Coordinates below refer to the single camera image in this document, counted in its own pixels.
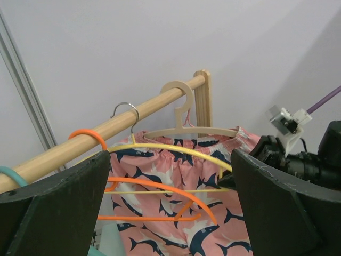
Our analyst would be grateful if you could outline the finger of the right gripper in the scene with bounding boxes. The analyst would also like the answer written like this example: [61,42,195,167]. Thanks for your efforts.
[217,172,237,191]

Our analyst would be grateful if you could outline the orange hanger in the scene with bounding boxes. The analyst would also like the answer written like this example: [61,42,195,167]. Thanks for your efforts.
[68,129,217,225]

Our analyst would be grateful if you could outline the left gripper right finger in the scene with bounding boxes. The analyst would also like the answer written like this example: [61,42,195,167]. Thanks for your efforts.
[231,150,340,255]

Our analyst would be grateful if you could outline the yellow hanger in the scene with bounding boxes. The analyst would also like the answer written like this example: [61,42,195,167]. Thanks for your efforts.
[103,102,234,195]

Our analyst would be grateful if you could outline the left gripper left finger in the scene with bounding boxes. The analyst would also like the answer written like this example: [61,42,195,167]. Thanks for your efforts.
[1,151,110,255]

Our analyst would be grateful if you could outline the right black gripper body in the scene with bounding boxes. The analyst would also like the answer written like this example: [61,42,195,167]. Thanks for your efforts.
[250,135,308,179]

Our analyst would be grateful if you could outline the pink shark print shorts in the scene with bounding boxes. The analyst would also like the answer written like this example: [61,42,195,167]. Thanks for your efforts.
[109,126,261,256]

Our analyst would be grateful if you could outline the teal hanger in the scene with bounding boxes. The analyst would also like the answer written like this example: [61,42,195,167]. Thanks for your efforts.
[0,166,28,187]

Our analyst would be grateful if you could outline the wooden clothes rack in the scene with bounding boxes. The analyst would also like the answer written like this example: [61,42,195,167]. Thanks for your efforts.
[0,69,213,195]

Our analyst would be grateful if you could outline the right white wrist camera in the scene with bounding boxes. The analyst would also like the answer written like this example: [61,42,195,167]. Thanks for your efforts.
[266,106,312,157]

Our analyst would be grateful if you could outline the beige hanger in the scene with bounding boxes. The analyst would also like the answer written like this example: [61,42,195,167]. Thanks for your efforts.
[144,81,238,139]

